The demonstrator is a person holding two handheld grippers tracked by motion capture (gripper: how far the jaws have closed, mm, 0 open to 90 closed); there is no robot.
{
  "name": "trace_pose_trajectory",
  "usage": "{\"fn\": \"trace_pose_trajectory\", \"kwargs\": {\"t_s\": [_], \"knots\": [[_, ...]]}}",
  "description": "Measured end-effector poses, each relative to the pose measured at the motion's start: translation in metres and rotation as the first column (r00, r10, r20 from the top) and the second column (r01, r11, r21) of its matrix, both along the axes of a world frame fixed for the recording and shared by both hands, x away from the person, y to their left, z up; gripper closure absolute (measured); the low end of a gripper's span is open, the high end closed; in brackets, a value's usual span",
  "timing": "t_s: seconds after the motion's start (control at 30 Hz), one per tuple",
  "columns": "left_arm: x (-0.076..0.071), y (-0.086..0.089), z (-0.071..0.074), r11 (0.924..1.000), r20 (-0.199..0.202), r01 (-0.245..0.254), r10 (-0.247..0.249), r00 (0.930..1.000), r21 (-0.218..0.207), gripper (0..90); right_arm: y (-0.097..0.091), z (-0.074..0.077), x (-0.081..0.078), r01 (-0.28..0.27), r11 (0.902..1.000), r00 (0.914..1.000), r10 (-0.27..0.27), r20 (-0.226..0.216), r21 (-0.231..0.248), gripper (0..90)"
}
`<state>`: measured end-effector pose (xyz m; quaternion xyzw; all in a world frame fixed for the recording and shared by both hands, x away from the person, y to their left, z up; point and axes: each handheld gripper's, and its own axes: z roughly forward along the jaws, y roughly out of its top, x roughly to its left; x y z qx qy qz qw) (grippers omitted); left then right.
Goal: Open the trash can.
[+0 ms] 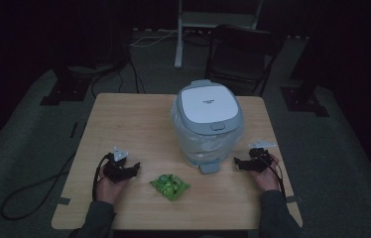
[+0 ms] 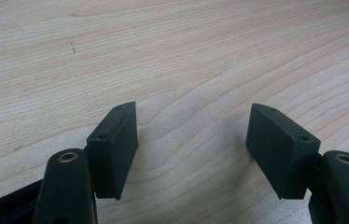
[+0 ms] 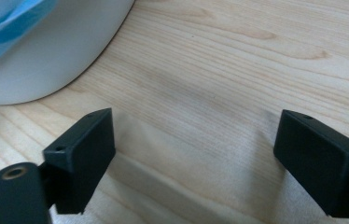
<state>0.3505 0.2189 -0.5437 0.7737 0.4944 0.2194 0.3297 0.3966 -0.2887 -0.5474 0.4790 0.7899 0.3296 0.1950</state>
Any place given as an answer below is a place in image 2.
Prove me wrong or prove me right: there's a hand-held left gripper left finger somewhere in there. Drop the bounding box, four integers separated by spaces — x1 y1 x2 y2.
86 101 140 201

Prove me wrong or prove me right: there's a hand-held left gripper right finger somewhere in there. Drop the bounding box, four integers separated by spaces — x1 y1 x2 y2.
244 103 322 201

